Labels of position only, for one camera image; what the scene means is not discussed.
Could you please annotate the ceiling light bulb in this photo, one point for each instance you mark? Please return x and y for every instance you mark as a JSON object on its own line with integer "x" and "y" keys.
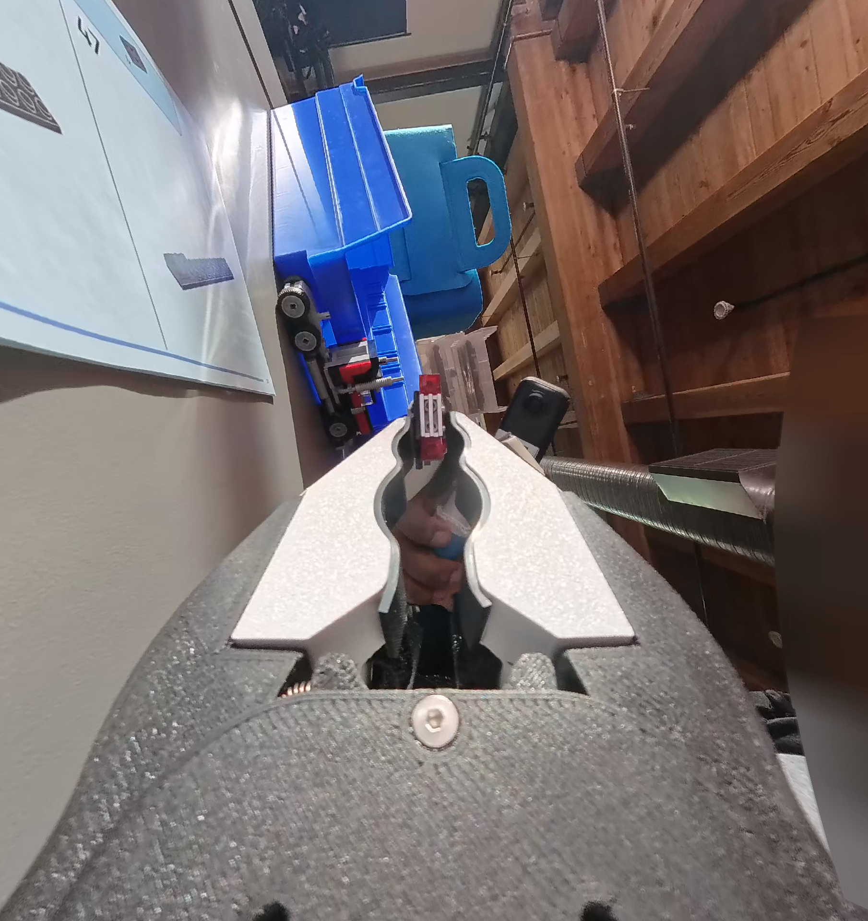
{"x": 721, "y": 310}

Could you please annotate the clear plastic drawer unit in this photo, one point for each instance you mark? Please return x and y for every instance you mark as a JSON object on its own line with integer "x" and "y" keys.
{"x": 470, "y": 367}

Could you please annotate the black red toy brick truck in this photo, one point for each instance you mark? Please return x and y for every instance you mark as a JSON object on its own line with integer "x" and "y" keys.
{"x": 333, "y": 374}

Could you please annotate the grey desk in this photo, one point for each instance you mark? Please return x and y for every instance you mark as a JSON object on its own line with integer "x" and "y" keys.
{"x": 117, "y": 539}

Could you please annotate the long black toy brick plate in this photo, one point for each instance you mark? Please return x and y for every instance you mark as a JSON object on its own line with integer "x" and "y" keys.
{"x": 428, "y": 424}

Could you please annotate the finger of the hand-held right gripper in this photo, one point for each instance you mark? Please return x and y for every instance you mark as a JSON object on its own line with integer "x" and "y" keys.
{"x": 419, "y": 483}

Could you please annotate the person's grey shirt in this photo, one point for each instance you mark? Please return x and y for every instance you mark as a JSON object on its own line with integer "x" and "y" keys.
{"x": 801, "y": 799}

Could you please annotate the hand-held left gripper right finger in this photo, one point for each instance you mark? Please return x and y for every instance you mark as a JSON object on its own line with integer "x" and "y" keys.
{"x": 549, "y": 575}

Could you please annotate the person's right hand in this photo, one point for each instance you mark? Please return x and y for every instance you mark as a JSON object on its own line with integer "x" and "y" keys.
{"x": 426, "y": 561}

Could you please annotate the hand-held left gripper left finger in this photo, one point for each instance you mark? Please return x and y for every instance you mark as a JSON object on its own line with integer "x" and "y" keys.
{"x": 318, "y": 575}

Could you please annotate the silver ventilation duct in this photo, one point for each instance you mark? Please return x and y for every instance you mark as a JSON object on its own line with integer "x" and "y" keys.
{"x": 621, "y": 496}

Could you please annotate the light blue instruction booklet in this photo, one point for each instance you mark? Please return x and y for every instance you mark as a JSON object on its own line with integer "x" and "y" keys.
{"x": 81, "y": 201}

